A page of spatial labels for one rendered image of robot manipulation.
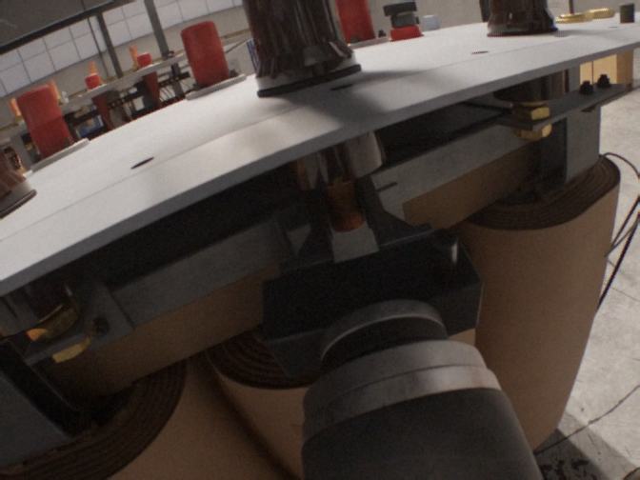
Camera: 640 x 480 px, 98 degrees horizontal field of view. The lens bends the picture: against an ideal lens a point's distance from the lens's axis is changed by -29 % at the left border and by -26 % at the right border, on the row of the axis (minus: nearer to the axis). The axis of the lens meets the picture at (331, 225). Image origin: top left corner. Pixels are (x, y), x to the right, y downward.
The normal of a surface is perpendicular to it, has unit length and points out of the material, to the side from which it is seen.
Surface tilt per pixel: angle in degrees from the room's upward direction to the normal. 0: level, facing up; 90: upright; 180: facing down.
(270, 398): 90
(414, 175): 90
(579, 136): 90
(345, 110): 11
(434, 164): 90
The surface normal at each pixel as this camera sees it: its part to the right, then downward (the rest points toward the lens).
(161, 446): 0.86, 0.04
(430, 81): -0.16, -0.77
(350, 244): 0.42, 0.34
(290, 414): -0.09, 0.50
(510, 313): -0.45, 0.52
